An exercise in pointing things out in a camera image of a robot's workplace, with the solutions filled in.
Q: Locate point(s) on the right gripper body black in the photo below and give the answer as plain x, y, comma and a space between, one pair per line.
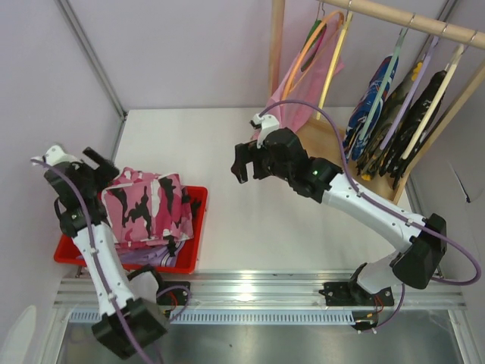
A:
256, 161

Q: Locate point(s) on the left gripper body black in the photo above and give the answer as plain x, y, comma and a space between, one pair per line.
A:
92, 167

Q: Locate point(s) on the pink camouflage trousers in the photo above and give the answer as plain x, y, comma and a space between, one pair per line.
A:
149, 207

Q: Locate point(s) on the yellow hanger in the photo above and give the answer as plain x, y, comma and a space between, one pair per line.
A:
335, 59

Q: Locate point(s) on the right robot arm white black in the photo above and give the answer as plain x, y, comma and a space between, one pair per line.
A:
418, 241

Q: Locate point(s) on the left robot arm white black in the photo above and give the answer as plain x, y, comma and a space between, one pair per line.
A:
128, 323

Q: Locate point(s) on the blue patterned trousers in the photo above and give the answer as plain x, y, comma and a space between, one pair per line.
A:
353, 148

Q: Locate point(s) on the olive camouflage trousers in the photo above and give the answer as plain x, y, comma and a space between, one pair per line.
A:
368, 163

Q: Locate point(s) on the black patterned trousers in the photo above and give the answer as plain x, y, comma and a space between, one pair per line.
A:
392, 162

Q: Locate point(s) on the orange hanger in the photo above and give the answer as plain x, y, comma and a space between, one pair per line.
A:
316, 33

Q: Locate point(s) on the cream hanger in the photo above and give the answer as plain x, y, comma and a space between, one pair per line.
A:
450, 70

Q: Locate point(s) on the mint green hanger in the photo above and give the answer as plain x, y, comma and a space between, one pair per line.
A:
383, 84

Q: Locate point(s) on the purple hanger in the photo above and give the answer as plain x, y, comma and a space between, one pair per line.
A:
409, 97

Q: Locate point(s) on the wooden clothes rack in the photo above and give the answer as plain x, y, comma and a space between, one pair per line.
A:
402, 120

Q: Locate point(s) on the red plastic bin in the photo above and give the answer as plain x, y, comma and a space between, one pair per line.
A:
67, 253

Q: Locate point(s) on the plain pink garment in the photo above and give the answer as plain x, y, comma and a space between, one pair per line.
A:
308, 83

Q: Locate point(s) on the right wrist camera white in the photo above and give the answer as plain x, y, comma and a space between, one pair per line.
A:
263, 126

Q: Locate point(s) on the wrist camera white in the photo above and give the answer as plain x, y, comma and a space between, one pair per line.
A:
263, 126
56, 157

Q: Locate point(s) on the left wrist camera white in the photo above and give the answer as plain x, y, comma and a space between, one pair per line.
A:
56, 157

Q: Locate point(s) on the aluminium mounting rail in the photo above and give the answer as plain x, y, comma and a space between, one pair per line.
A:
294, 290

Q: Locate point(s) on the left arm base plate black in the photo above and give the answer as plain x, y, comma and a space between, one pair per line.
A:
173, 298

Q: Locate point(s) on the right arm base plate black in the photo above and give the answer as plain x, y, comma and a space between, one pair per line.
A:
344, 293

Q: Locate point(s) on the white slotted cable duct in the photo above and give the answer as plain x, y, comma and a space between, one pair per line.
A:
264, 317

